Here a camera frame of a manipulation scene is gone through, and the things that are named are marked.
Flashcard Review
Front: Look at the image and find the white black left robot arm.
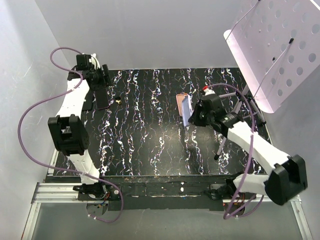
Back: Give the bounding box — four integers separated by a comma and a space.
48, 53, 112, 200

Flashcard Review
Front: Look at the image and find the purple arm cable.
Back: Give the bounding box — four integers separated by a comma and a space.
206, 83, 265, 220
17, 47, 125, 224

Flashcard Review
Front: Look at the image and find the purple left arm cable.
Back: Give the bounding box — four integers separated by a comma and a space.
17, 47, 125, 224

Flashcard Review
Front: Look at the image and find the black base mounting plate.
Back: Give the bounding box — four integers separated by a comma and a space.
74, 174, 247, 218

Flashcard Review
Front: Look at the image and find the black smartphone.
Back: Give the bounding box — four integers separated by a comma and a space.
82, 91, 95, 112

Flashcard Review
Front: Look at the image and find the aluminium frame rail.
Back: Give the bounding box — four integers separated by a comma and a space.
19, 70, 83, 240

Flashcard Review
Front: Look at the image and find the dark purple-edged smartphone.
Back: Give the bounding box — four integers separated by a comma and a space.
95, 88, 109, 110

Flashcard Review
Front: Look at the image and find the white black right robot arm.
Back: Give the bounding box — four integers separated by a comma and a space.
188, 98, 308, 206

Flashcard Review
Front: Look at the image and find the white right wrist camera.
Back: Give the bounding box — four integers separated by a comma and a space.
201, 86, 215, 96

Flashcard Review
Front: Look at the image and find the phone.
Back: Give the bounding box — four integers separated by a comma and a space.
181, 94, 193, 127

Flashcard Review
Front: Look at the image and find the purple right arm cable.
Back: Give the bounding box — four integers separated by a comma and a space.
206, 83, 265, 220

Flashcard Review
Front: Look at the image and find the pink phone case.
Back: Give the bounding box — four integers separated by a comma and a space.
175, 92, 188, 117

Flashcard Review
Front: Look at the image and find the white tripod music stand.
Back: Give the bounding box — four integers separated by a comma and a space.
223, 0, 320, 163

